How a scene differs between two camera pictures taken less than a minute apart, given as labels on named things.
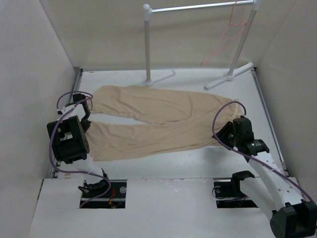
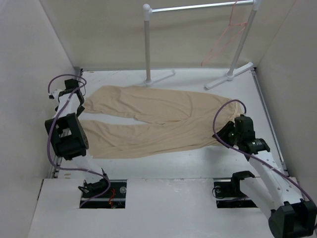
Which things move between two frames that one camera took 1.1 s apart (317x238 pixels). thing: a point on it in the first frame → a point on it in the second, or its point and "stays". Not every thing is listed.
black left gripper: (84, 127) → (79, 110)
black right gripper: (222, 135) stays
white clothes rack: (232, 74) stays
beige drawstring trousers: (173, 120) stays
